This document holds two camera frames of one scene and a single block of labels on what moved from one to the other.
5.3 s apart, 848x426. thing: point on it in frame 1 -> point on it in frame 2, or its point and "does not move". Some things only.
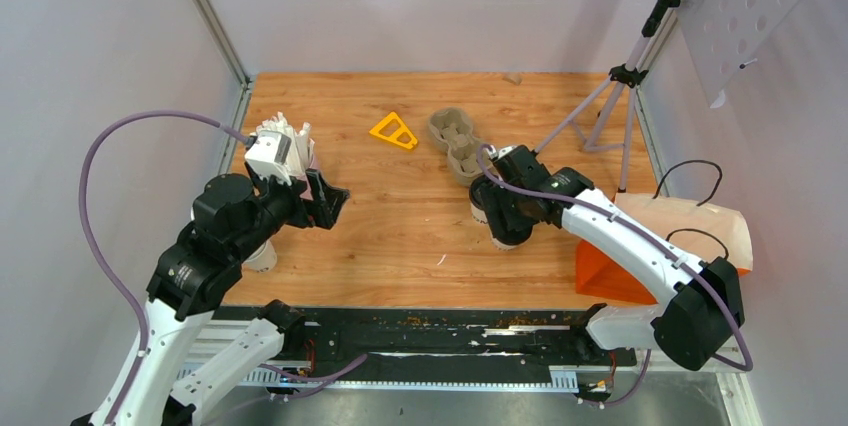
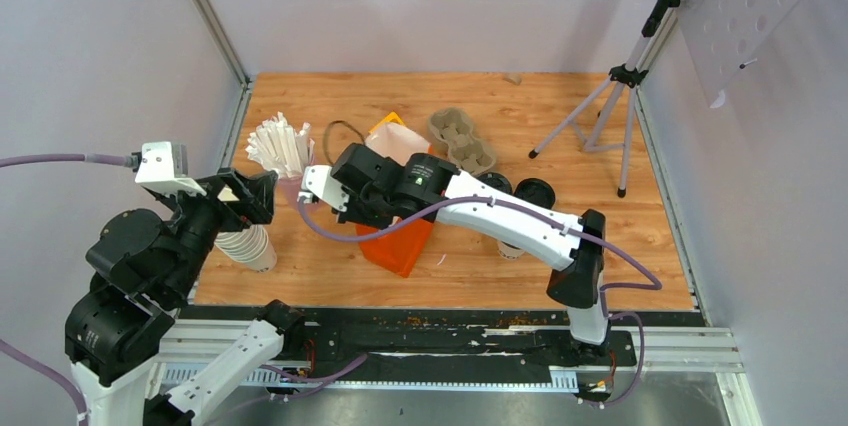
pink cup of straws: (301, 151) does not move
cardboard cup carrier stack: (453, 128) does not move
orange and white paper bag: (708, 230) -> (397, 252)
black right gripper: (493, 198) -> (353, 213)
